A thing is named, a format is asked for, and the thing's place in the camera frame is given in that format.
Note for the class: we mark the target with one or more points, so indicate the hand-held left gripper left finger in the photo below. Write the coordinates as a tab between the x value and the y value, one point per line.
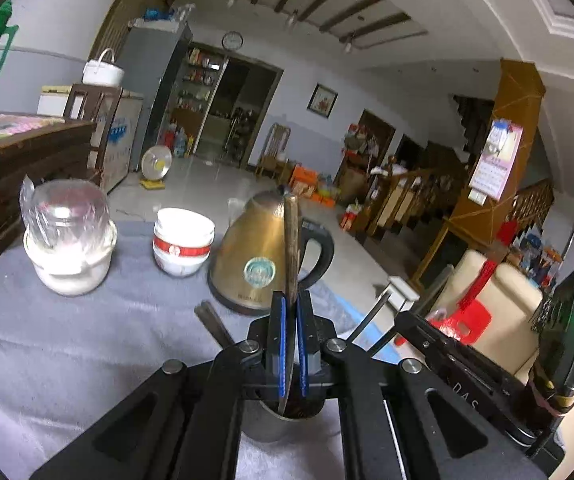
280	350

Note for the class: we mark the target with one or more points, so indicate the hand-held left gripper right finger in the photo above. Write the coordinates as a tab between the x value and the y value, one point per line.
303	350

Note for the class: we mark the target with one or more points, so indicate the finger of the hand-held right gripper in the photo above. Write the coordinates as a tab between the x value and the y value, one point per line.
477	390
447	342

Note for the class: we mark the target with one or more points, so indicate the dark chopstick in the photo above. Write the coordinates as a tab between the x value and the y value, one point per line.
369	317
213	324
292	240
384	342

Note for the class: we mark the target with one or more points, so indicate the steel cup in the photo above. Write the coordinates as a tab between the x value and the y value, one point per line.
277	427

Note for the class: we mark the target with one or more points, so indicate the red plastic stool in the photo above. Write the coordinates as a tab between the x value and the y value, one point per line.
467	320

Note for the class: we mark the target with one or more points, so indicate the black white patterned cushion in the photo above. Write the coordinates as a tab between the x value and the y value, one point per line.
544	316

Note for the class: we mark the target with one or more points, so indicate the blue table cover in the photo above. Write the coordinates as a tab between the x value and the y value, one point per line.
352	312

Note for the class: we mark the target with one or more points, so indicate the small white stool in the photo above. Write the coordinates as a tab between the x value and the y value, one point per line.
402	292

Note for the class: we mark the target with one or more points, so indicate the beige sofa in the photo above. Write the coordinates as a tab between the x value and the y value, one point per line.
512	290

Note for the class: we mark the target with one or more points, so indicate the gold electric kettle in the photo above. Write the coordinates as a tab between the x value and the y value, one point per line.
247	255

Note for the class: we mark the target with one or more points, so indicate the stack of white red bowls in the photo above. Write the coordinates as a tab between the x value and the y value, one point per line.
182	250

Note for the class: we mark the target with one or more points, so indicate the wooden stair railing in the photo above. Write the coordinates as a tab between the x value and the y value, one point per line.
407	195

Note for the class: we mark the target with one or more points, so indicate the orange cardboard boxes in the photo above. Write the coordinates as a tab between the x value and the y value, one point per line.
303	180

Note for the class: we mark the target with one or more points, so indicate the light wooden chair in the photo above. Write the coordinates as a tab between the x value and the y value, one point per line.
274	152

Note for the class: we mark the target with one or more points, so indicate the round floor fan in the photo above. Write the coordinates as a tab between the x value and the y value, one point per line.
157	162

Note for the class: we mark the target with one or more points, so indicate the wooden pillar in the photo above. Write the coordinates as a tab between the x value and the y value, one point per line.
517	95

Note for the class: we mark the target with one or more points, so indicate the plastic wrapped glass jar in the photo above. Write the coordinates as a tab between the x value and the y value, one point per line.
67	215

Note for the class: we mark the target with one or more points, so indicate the white chest freezer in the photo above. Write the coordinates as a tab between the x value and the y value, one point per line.
119	140

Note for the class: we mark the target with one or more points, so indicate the glass door display cabinet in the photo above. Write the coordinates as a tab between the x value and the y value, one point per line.
199	95

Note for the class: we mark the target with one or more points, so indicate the grey refrigerator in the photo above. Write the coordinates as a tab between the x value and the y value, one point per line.
147	70

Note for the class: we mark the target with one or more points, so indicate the dark wooden chair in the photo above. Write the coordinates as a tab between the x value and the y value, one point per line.
84	107

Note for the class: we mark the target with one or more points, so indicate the dark wooden cabinet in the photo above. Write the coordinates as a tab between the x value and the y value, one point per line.
22	175

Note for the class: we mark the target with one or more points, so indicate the white plastic basket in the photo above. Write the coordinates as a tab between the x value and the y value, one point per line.
103	74

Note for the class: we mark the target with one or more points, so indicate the floral cloth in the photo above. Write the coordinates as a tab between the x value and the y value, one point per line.
7	127

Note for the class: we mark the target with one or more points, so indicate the plastic bags on refrigerator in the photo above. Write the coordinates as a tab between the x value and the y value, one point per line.
162	16

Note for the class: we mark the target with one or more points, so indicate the wall calendar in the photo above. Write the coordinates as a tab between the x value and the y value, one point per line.
496	165

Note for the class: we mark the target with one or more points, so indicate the framed wall picture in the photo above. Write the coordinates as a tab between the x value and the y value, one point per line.
322	101

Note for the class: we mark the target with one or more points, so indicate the round wall clock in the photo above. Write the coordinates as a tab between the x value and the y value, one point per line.
232	40

